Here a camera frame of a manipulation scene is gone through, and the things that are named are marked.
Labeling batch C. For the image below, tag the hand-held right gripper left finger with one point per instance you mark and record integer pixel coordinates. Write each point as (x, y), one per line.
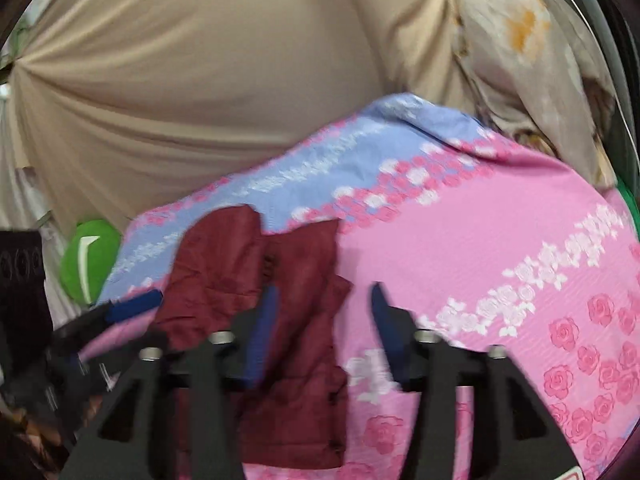
(260, 335)

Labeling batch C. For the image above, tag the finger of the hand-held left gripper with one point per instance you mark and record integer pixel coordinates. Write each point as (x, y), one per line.
(135, 306)
(82, 367)

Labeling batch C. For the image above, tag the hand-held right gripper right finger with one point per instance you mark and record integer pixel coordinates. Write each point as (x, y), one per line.
(390, 335)

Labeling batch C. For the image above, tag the maroon quilted puffer jacket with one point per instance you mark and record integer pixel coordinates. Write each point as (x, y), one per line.
(280, 310)

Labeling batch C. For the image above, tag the green plush pillow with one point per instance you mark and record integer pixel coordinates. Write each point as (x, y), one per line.
(85, 260)

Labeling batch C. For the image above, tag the silver satin curtain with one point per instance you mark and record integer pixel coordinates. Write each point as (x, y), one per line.
(20, 195)

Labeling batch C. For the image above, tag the pink floral bed sheet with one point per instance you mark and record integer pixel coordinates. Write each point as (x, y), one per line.
(500, 270)

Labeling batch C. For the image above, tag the beige cloth backdrop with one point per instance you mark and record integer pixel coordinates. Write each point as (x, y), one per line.
(200, 85)

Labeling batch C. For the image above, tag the pale floral curtain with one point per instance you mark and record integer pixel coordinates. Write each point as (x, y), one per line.
(530, 60)

